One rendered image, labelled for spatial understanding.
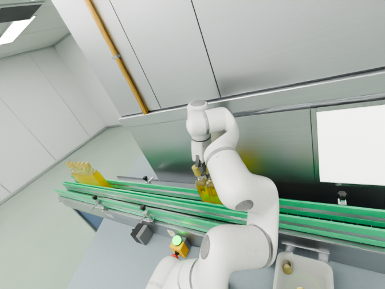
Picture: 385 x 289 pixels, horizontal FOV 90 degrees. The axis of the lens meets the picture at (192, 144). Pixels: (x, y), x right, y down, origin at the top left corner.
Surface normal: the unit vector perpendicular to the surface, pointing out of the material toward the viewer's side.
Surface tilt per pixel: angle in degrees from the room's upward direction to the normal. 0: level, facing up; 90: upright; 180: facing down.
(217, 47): 90
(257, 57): 90
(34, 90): 90
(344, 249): 90
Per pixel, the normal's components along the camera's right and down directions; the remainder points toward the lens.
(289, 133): -0.43, 0.58
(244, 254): 0.50, -0.07
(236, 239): 0.44, -0.67
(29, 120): 0.83, -0.04
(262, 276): -0.35, -0.81
